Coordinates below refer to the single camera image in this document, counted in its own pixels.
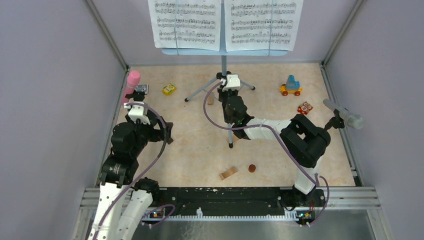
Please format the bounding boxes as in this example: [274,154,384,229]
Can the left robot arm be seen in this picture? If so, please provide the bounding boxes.
[87,113,174,240]

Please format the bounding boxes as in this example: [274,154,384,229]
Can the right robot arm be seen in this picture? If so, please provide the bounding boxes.
[218,95,331,208]

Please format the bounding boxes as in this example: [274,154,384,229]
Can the small wooden block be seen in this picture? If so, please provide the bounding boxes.
[206,92,215,106]

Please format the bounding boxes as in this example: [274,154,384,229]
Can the wooden block near stand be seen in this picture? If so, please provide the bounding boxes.
[226,132,239,143]

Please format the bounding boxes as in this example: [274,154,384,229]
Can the yellow owl toy block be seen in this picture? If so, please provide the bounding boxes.
[162,83,177,96]

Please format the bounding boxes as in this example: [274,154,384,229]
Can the wooden arch block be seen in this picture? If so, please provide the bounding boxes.
[219,166,238,180]

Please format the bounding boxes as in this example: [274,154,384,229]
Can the brown wooden cylinder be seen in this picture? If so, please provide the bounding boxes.
[248,164,256,173]

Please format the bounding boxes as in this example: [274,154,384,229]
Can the small grey picture card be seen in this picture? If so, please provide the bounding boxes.
[134,84,149,95]

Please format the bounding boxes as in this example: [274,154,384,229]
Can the blue toy car blocks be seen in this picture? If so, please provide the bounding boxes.
[279,75,303,96]

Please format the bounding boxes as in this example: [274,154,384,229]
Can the pink microphone on stand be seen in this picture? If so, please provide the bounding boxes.
[120,70,141,106]

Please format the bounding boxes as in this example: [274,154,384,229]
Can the red owl toy block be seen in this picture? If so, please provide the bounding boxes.
[297,101,314,115]

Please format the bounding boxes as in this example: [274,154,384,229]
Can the grey microphone on stand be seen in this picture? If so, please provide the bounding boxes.
[323,99,365,130]

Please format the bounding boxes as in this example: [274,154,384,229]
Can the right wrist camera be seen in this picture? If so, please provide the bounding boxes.
[220,74,241,92]

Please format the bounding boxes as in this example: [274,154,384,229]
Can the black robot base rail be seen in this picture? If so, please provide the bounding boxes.
[151,187,326,217]

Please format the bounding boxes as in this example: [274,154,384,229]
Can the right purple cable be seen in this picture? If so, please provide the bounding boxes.
[202,81,330,227]

